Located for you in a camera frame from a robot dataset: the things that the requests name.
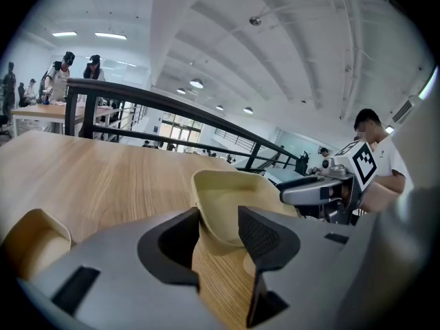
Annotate black metal railing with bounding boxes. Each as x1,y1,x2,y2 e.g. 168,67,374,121
65,77,303,175

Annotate beige tray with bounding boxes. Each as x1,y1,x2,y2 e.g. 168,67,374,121
190,168,300,258
0,208,73,283

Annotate person's right forearm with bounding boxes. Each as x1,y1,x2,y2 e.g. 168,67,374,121
360,183,402,215

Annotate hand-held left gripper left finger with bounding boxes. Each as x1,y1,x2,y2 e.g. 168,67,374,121
15,206,224,330

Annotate glass entrance doors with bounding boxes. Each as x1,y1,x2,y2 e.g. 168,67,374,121
159,113,204,144

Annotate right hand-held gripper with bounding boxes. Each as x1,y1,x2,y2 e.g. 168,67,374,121
274,140,378,226

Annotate wooden table with white legs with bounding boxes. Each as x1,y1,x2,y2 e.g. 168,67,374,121
12,103,114,137

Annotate thin black balcony railing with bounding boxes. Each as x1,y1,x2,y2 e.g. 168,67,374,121
212,129,262,151

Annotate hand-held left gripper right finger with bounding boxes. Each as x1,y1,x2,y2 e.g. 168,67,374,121
238,205,360,330

